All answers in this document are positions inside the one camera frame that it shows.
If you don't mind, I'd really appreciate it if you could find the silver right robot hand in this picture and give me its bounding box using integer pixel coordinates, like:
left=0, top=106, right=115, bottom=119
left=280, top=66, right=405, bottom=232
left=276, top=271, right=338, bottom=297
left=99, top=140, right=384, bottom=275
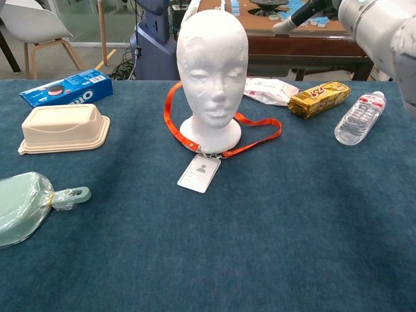
left=272, top=0, right=342, bottom=35

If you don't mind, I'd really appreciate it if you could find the orange lanyard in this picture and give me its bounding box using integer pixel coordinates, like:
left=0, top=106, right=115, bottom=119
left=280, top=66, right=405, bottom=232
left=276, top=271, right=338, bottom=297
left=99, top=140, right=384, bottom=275
left=163, top=81, right=283, bottom=194

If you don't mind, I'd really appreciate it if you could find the white foam mannequin head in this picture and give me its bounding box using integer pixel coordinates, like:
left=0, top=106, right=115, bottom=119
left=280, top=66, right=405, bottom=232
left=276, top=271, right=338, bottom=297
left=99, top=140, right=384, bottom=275
left=176, top=8, right=250, bottom=155

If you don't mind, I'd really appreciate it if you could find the brown mahjong table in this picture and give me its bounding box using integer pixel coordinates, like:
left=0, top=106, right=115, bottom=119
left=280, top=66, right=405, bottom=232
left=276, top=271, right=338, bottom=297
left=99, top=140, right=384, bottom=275
left=196, top=0, right=374, bottom=81

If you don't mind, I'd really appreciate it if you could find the black round disc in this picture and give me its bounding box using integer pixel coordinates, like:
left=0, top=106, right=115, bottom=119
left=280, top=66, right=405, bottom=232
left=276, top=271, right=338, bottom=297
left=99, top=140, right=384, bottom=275
left=248, top=0, right=289, bottom=17

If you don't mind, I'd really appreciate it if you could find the gold biscuit packet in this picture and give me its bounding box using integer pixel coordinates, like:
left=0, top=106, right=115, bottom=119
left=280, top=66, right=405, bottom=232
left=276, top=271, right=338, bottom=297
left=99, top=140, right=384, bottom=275
left=287, top=81, right=352, bottom=120

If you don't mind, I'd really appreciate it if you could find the white snack packet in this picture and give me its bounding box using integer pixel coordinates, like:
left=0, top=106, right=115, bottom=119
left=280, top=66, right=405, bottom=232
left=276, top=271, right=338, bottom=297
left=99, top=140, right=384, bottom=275
left=243, top=77, right=300, bottom=107

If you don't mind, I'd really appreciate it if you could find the clear plastic water bottle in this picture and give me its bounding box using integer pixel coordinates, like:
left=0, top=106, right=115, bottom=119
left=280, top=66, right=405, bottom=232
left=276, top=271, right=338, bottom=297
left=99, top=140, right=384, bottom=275
left=334, top=90, right=387, bottom=146

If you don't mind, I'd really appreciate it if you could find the blue grey machine base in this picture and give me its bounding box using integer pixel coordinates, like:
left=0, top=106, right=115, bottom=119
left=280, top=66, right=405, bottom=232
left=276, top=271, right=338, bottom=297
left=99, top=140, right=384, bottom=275
left=129, top=0, right=181, bottom=81

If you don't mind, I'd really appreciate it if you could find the wooden pole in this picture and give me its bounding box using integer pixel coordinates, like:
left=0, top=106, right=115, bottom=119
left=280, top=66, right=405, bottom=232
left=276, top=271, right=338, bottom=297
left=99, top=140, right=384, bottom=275
left=97, top=0, right=109, bottom=67

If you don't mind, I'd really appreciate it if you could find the blue Oreo cookie box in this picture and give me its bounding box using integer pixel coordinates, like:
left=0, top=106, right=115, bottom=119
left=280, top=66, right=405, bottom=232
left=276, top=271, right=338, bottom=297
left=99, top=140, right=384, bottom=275
left=18, top=68, right=114, bottom=111

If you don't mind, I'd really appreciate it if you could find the beige plastic lunch box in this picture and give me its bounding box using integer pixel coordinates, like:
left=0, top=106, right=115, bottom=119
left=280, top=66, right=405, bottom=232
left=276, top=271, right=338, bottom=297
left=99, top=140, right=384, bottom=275
left=18, top=103, right=111, bottom=156

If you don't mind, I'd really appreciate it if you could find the white chair with wooden legs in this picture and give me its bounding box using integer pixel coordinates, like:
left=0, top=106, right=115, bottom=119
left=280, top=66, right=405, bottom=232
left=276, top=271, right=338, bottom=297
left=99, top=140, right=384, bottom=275
left=0, top=0, right=87, bottom=81

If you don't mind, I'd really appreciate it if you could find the blue table cloth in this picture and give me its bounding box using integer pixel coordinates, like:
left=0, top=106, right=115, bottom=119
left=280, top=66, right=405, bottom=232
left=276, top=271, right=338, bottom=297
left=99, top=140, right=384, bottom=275
left=0, top=79, right=416, bottom=312

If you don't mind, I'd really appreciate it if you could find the floor cable bundle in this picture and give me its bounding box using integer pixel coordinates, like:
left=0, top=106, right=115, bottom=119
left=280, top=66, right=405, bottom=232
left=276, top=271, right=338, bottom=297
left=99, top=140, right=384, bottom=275
left=112, top=48, right=137, bottom=81

